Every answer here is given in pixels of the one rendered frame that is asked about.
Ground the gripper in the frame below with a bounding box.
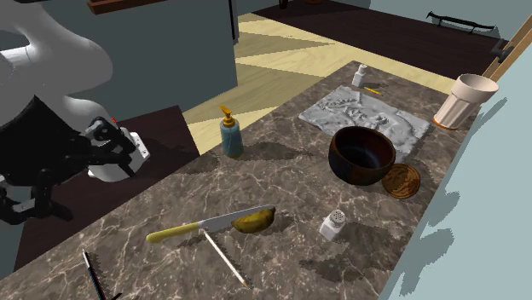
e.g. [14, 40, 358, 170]
[0, 95, 138, 226]

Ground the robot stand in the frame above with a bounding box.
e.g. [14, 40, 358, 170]
[14, 105, 201, 271]

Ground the dark pen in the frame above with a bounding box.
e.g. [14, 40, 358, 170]
[81, 248, 108, 300]

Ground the blue soap dispenser yellow pump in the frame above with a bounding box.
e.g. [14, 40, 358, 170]
[218, 105, 245, 159]

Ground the white pencil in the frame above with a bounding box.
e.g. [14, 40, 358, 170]
[201, 228, 250, 289]

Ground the brown wooden shelf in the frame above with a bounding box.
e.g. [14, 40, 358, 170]
[86, 0, 168, 16]

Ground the yellow brown potato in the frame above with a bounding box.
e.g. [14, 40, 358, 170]
[230, 208, 276, 234]

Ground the white salt shaker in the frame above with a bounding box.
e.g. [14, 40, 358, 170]
[318, 209, 347, 242]

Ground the dark brown bowl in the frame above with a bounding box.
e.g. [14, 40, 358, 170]
[327, 125, 397, 188]

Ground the grey crumpled cloth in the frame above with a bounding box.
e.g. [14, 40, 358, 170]
[298, 84, 431, 164]

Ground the small white bottle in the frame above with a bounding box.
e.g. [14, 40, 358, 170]
[351, 63, 369, 89]

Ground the brown round coaster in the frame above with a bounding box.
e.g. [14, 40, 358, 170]
[380, 163, 422, 200]

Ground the white ribbed cup orange base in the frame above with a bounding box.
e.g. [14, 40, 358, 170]
[432, 73, 500, 131]

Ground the yellow handled kitchen knife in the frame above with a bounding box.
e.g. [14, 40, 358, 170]
[145, 205, 276, 245]

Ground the black wall rack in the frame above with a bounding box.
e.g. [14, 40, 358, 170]
[425, 10, 496, 35]

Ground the wooden door black handle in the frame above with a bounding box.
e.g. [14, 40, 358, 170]
[481, 13, 532, 83]

